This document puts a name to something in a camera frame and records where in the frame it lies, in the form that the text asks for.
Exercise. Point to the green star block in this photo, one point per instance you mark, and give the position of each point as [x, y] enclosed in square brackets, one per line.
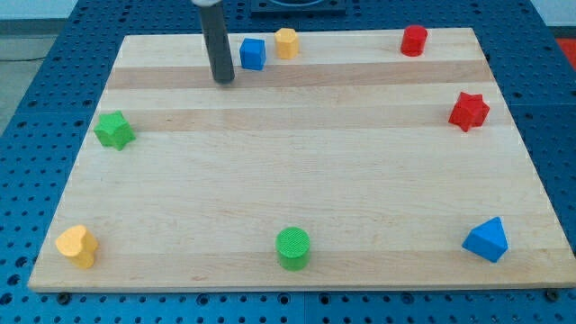
[113, 130]

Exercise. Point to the red star block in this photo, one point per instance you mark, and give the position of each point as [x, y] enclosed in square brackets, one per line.
[469, 111]

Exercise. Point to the wooden board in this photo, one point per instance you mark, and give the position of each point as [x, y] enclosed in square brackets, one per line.
[349, 141]

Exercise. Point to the yellow hexagon block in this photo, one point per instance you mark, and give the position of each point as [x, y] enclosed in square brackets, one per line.
[286, 43]

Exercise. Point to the yellow heart block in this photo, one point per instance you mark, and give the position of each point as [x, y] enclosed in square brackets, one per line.
[78, 245]

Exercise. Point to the green cylinder block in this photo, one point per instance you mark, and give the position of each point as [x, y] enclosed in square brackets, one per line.
[292, 247]

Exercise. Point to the red cylinder block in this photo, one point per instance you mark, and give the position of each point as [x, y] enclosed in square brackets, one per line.
[413, 40]

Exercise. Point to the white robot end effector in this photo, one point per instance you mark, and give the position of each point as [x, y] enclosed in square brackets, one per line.
[206, 2]

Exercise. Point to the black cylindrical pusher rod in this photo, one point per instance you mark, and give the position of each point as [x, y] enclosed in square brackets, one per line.
[217, 42]

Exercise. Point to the blue triangle block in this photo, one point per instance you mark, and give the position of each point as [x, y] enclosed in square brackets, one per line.
[487, 240]

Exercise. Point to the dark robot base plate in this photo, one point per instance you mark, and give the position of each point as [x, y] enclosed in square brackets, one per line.
[258, 7]

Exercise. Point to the blue cube block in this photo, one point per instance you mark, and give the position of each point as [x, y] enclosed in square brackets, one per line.
[253, 54]

